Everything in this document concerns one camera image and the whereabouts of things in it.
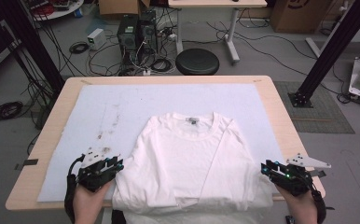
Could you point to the black computer tower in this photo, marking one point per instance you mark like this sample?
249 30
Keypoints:
148 31
127 37

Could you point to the white power strip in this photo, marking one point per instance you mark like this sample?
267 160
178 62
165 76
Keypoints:
146 72

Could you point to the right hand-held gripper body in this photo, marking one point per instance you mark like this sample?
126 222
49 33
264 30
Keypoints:
296 182

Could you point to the small white power supply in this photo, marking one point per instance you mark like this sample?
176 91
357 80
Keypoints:
95 39

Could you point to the grey floor mat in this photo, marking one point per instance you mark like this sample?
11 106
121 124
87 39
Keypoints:
324 115

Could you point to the wooden desk with white legs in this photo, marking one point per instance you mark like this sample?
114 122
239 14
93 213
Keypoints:
215 3

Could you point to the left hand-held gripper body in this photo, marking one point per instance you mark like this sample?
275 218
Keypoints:
94 175

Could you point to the round white table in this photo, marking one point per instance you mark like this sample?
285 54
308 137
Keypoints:
69 11

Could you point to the white long-sleeved shirt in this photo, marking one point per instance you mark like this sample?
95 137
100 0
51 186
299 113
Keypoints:
184 168

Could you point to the pale blue table mat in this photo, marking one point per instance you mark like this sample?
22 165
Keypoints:
137 99

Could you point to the black aluminium frame post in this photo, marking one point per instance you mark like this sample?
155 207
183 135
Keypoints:
35 46
330 53

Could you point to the brown cardboard box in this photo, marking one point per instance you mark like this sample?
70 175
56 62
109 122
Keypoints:
119 6

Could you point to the black round stool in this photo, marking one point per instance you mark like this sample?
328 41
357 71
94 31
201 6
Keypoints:
196 61

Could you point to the large printed cardboard box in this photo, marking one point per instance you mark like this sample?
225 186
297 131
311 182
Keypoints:
299 15

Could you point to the person's right hand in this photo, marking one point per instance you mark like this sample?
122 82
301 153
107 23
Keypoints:
302 207

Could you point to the person's left hand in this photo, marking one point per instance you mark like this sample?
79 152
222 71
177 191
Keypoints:
88 202

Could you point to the black floor tape mark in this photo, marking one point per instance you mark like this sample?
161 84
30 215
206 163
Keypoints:
330 208

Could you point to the person's dark trousers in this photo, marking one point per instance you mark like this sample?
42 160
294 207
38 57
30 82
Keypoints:
118 217

